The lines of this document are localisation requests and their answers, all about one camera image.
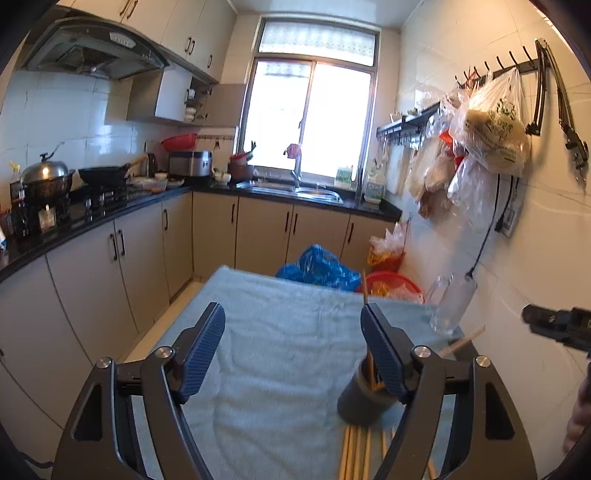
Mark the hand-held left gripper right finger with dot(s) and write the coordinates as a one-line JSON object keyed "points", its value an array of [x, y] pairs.
{"points": [[383, 357]]}

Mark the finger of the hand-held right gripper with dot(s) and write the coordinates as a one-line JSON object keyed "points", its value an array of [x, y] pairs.
{"points": [[538, 318]]}

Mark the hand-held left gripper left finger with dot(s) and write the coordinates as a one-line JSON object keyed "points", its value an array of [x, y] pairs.
{"points": [[203, 353]]}

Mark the dark grey chopstick holder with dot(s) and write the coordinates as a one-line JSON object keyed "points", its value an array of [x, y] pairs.
{"points": [[360, 406]]}

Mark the wooden chopstick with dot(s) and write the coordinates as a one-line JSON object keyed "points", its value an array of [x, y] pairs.
{"points": [[461, 341]]}

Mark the bunch of wooden chopsticks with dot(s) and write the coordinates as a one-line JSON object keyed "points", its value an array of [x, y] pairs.
{"points": [[353, 457]]}

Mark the person's right hand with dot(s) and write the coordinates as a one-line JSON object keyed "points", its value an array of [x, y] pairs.
{"points": [[579, 415]]}

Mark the red plastic basket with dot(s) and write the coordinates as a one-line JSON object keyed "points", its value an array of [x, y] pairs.
{"points": [[392, 281]]}

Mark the clear glass mug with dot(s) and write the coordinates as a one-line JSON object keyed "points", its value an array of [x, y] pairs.
{"points": [[455, 304]]}

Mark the light blue towel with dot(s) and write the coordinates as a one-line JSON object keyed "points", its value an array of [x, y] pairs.
{"points": [[286, 332]]}

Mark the orange bag with plastic bags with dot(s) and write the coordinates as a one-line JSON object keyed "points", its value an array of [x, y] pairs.
{"points": [[388, 251]]}

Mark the blue plastic bag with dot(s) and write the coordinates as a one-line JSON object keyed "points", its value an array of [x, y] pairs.
{"points": [[318, 270]]}

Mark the cream lower cabinets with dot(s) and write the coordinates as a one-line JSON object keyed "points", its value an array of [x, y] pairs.
{"points": [[138, 258]]}

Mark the cream cabinets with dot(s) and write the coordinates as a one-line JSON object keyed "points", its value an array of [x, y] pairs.
{"points": [[138, 258], [184, 27]]}

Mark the black kitchen countertop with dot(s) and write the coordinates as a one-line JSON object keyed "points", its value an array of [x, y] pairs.
{"points": [[152, 203]]}

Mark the hanging plastic bags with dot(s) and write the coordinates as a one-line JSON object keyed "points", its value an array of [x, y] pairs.
{"points": [[443, 175]]}

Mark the white detergent jug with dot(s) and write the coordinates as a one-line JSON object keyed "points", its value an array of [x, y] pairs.
{"points": [[375, 184]]}

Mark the dishes on counter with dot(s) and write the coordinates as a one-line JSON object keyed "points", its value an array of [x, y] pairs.
{"points": [[154, 183]]}

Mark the white mortar bowl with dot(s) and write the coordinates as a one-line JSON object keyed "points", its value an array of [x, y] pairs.
{"points": [[222, 176]]}

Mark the steel kitchen sink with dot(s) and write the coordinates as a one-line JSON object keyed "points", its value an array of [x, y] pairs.
{"points": [[300, 194]]}

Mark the green and white carton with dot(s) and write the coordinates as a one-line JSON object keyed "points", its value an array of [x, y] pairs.
{"points": [[344, 177]]}

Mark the brown clay pot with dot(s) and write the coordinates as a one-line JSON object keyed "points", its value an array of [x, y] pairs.
{"points": [[242, 170]]}

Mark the gas stove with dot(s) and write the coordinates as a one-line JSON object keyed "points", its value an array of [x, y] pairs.
{"points": [[92, 201]]}

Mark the plastic bag with bread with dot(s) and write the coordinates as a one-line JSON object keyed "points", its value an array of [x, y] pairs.
{"points": [[496, 134]]}

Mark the silver rice cooker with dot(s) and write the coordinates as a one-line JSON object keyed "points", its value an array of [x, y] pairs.
{"points": [[190, 164]]}

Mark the steel kettle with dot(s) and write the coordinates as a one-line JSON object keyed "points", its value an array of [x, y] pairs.
{"points": [[151, 166]]}

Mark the steel sink faucet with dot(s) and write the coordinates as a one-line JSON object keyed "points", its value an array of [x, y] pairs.
{"points": [[297, 175]]}

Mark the black wok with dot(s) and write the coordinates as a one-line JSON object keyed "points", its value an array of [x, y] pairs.
{"points": [[104, 175]]}

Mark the red plastic basin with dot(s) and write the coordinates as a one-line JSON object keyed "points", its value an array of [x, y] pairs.
{"points": [[179, 142]]}

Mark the pink cloth on faucet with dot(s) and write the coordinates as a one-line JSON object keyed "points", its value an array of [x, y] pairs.
{"points": [[293, 151]]}

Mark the black hanging stand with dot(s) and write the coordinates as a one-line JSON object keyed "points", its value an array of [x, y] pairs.
{"points": [[541, 87]]}

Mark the steel pot with lid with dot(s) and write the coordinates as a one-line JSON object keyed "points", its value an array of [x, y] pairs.
{"points": [[46, 177]]}

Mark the stack of white bowls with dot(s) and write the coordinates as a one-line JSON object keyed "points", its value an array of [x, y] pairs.
{"points": [[190, 114]]}

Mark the dark sauce bottle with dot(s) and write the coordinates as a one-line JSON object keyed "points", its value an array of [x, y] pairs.
{"points": [[18, 198]]}

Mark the kitchen window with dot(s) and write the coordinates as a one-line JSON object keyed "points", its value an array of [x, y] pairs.
{"points": [[309, 115]]}

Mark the cream upper cabinets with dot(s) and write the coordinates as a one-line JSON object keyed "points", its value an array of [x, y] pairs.
{"points": [[184, 27]]}

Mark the grey range hood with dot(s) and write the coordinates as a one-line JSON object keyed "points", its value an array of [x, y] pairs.
{"points": [[92, 46]]}

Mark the wall socket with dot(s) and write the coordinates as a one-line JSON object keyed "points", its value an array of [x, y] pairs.
{"points": [[509, 221]]}

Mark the black wall shelf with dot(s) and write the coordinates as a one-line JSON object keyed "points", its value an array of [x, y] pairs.
{"points": [[406, 122]]}

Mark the black wall hook rail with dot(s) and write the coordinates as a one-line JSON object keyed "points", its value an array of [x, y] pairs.
{"points": [[503, 67]]}

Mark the open grey wall cabinet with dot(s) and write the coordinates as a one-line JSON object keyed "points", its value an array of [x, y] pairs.
{"points": [[171, 99]]}

